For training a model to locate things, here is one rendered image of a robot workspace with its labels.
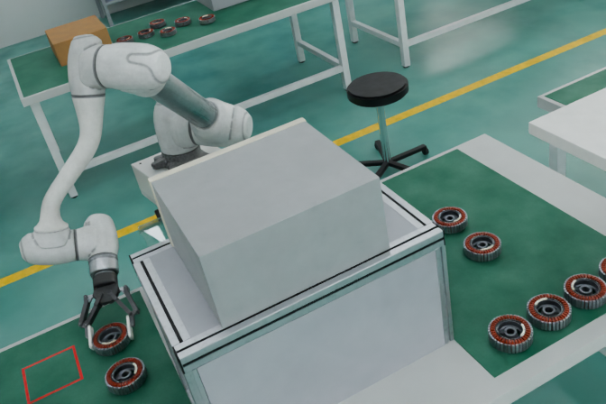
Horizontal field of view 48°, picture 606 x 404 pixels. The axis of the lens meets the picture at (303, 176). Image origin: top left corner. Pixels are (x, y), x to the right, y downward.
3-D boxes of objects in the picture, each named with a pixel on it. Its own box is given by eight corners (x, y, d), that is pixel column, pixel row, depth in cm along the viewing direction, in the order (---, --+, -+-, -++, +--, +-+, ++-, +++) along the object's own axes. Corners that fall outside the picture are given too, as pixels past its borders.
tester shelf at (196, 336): (133, 269, 178) (128, 255, 176) (353, 172, 198) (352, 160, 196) (183, 374, 143) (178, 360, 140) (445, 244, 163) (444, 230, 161)
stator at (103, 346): (96, 335, 207) (92, 325, 205) (133, 325, 208) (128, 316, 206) (93, 362, 198) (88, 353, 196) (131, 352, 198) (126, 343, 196)
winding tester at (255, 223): (170, 243, 177) (147, 178, 166) (316, 180, 190) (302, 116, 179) (222, 330, 146) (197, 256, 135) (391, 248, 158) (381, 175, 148)
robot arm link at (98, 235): (120, 264, 220) (78, 269, 216) (115, 223, 228) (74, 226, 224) (120, 249, 211) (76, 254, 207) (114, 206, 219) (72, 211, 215)
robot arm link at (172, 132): (171, 137, 278) (160, 87, 268) (211, 138, 272) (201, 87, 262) (152, 155, 265) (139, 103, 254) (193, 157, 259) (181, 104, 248)
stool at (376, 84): (334, 166, 412) (317, 83, 383) (401, 137, 427) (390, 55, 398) (381, 205, 368) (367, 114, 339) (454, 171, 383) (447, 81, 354)
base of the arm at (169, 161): (143, 163, 272) (141, 151, 269) (192, 144, 282) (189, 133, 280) (163, 178, 258) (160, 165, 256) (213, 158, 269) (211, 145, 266)
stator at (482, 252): (457, 247, 211) (456, 237, 209) (489, 235, 213) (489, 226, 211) (475, 267, 201) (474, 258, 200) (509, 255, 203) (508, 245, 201)
